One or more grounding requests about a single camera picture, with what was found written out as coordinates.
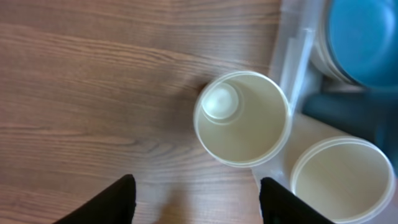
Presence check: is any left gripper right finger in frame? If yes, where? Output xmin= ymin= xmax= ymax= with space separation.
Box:
xmin=259 ymin=177 xmax=334 ymax=224

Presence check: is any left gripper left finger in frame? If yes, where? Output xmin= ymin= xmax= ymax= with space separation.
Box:
xmin=55 ymin=174 xmax=136 ymax=224

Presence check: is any cream tall cup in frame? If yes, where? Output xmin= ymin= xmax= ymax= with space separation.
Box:
xmin=279 ymin=113 xmax=397 ymax=224
xmin=193 ymin=71 xmax=292 ymax=167

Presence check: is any dark blue tall cup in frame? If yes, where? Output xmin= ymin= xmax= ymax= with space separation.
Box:
xmin=374 ymin=93 xmax=397 ymax=174
xmin=302 ymin=91 xmax=397 ymax=143

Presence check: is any cream bowl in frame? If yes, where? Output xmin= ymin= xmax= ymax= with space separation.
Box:
xmin=310 ymin=37 xmax=336 ymax=79
xmin=316 ymin=1 xmax=359 ymax=85

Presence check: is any dark blue bowl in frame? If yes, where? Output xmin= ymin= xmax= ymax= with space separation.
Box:
xmin=326 ymin=0 xmax=397 ymax=89

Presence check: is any clear plastic storage bin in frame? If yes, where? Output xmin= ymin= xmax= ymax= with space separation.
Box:
xmin=251 ymin=0 xmax=398 ymax=224

